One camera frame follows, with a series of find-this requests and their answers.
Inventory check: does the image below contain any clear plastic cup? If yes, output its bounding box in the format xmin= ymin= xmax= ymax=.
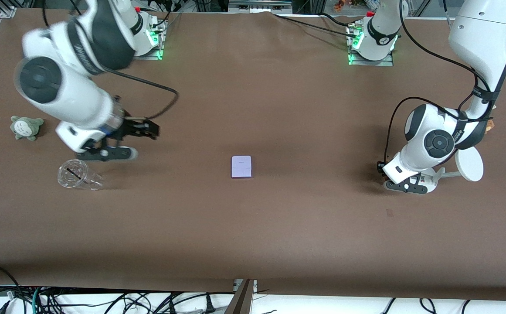
xmin=57 ymin=159 xmax=104 ymax=191

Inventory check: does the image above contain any white desk lamp with disc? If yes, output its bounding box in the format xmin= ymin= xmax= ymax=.
xmin=410 ymin=146 xmax=484 ymax=195

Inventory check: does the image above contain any grey plush toy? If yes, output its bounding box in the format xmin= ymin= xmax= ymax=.
xmin=10 ymin=116 xmax=45 ymax=141

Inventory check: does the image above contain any brown paper table cover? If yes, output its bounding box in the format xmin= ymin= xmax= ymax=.
xmin=0 ymin=9 xmax=506 ymax=302

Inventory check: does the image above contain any metal table leg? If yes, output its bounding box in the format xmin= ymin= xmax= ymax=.
xmin=224 ymin=279 xmax=258 ymax=314

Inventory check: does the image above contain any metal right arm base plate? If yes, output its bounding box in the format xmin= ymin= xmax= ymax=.
xmin=132 ymin=17 xmax=165 ymax=61

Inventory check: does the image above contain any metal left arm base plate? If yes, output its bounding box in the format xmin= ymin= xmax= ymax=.
xmin=347 ymin=22 xmax=394 ymax=67

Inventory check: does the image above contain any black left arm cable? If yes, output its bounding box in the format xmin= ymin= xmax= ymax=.
xmin=384 ymin=0 xmax=494 ymax=163

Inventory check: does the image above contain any thin black power cable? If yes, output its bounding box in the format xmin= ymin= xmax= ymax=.
xmin=272 ymin=12 xmax=360 ymax=40

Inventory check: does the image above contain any aluminium frame bar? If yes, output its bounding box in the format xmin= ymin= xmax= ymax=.
xmin=228 ymin=0 xmax=293 ymax=13

